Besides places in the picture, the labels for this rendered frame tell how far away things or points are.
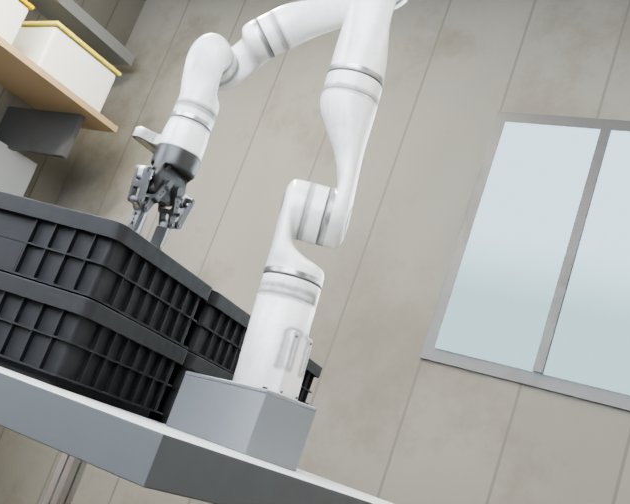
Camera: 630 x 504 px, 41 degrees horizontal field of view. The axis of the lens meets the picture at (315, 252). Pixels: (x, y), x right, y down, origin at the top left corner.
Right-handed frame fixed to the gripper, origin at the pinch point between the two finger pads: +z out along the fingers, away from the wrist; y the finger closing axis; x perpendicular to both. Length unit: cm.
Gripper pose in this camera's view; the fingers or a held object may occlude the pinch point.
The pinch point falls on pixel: (147, 233)
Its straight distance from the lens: 136.4
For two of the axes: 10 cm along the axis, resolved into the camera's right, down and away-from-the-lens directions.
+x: -8.5, -1.8, 5.0
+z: -3.2, 9.2, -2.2
